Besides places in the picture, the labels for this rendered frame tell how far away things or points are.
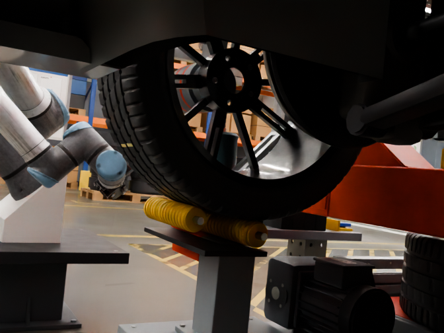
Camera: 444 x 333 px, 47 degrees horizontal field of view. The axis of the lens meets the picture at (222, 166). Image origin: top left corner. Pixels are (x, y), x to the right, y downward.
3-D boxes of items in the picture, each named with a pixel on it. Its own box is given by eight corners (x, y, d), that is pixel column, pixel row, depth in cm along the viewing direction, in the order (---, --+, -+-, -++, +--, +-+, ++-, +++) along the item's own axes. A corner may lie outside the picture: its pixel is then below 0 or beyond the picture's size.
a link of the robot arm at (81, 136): (54, 137, 154) (82, 166, 153) (84, 113, 158) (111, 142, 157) (57, 146, 163) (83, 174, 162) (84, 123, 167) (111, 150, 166)
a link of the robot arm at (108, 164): (111, 141, 156) (133, 164, 156) (111, 152, 168) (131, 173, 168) (87, 160, 153) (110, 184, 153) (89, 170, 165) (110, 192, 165)
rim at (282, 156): (298, 226, 117) (119, 98, 95) (244, 215, 137) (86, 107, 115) (385, 52, 128) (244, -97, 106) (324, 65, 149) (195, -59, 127)
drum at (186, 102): (190, 106, 130) (196, 52, 130) (158, 111, 148) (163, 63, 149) (237, 114, 137) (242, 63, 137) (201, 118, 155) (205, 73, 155)
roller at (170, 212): (187, 234, 107) (189, 207, 107) (138, 217, 133) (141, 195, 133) (211, 234, 110) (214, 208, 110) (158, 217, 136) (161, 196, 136)
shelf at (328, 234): (265, 238, 166) (267, 229, 166) (238, 230, 180) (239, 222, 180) (361, 241, 187) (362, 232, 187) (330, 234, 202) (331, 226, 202)
